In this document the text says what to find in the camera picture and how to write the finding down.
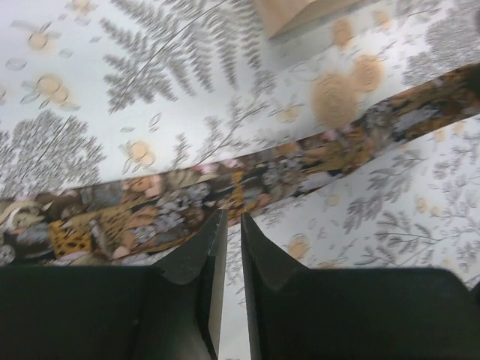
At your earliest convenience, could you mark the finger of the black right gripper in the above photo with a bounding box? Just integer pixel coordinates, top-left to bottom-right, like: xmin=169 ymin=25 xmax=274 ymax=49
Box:
xmin=465 ymin=63 xmax=480 ymax=98

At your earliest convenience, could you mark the wooden compartment organizer box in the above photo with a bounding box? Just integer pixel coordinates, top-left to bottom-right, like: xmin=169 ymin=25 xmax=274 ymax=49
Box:
xmin=253 ymin=0 xmax=360 ymax=38

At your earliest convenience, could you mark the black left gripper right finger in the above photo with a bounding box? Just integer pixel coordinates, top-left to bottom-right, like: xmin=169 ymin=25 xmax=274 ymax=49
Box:
xmin=241 ymin=214 xmax=479 ymax=359

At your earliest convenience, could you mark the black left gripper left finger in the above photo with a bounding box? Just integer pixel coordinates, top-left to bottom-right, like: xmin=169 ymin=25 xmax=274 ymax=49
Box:
xmin=1 ymin=210 xmax=227 ymax=359

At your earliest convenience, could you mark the brown cat print tie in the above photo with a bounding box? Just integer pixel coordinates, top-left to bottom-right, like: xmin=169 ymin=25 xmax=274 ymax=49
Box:
xmin=1 ymin=64 xmax=479 ymax=266

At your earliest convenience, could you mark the floral print table mat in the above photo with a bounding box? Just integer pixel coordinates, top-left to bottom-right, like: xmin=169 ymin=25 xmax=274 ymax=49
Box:
xmin=1 ymin=1 xmax=479 ymax=359

